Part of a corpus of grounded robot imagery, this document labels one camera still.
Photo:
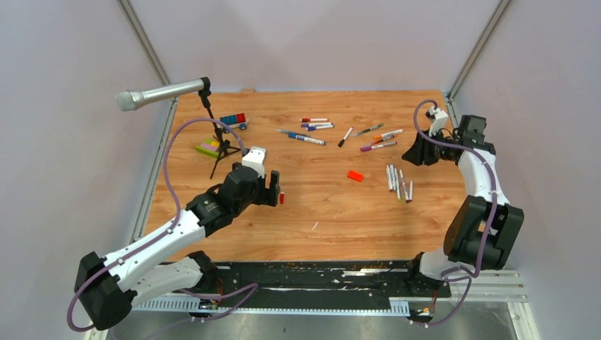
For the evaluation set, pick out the purple cap marker far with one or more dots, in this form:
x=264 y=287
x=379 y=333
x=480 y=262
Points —
x=307 y=125

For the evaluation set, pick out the dark blue cap marker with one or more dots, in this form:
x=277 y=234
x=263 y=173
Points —
x=404 y=186

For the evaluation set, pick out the brown cap marker pen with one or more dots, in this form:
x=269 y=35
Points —
x=391 y=186

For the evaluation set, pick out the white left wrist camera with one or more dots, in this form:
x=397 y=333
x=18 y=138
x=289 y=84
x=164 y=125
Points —
x=255 y=159

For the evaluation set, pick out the orange red eraser block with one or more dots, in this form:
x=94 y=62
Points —
x=355 y=176

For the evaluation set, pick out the green pink yellow block stack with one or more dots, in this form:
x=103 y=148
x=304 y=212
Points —
x=209 y=147

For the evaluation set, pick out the light green cap marker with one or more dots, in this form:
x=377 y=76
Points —
x=398 y=192

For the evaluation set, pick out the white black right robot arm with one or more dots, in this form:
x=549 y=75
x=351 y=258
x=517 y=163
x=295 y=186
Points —
x=484 y=230

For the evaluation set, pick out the orange cap white marker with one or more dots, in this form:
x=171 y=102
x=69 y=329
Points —
x=388 y=134

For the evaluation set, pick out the purple cap marker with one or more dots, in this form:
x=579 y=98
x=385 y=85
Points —
x=307 y=125
x=377 y=146

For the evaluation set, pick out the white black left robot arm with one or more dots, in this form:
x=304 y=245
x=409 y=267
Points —
x=109 y=287

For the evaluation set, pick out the black cap marker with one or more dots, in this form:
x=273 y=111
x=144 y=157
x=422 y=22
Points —
x=345 y=137

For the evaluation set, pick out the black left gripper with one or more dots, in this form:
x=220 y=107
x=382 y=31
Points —
x=269 y=196

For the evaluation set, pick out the green cap marker pen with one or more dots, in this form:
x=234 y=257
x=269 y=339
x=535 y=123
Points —
x=393 y=177

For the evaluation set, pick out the silver microphone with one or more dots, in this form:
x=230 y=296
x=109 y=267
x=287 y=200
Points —
x=132 y=100

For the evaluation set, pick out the dark green grey marker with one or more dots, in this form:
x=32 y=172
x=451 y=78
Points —
x=372 y=128

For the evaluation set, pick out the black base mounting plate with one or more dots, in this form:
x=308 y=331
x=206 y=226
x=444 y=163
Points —
x=320 y=285

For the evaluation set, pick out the purple cap marker right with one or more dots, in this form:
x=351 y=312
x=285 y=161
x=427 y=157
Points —
x=377 y=146

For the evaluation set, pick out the blue red toy truck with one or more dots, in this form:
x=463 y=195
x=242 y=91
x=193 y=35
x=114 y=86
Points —
x=237 y=121

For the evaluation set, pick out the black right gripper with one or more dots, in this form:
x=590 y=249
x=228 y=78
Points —
x=419 y=154

